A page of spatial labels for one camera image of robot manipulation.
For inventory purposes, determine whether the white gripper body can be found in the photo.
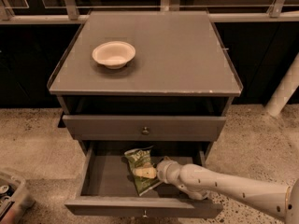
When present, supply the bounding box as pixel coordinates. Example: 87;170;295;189
156;160;190;185

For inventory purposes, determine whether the green jalapeno chip bag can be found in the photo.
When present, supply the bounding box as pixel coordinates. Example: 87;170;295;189
124;147;161;196

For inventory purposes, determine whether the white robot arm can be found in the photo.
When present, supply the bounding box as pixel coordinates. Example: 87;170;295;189
133;158;299;224

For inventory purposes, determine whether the grey open middle drawer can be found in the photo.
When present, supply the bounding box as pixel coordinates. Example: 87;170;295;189
65;141;222;218

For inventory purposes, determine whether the grey top drawer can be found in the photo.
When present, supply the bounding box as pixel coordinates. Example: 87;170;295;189
63;115;226;141

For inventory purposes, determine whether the grey wooden drawer cabinet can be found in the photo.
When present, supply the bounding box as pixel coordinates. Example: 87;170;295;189
48;11;242;156

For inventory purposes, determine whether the round brass top knob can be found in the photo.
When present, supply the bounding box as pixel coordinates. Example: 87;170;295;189
142;127;150;134

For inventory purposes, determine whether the round brass knob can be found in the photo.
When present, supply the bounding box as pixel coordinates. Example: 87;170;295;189
142;127;150;134
142;210;149;218

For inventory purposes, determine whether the round brass middle knob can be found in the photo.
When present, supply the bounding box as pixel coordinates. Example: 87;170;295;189
142;210;149;218

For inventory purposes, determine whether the white paper bowl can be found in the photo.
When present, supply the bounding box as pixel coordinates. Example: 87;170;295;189
92;41;135;69

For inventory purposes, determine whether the clear plastic storage bin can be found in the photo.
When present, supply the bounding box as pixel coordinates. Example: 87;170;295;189
0;169;35;224

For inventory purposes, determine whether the soda can in bin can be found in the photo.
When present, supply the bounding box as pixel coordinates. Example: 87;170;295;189
0;185;9;195

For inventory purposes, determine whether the white cylindrical post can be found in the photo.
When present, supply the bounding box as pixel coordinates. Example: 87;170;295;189
265;53;299;117

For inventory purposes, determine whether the metal railing frame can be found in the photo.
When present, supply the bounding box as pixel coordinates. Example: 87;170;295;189
0;0;299;24

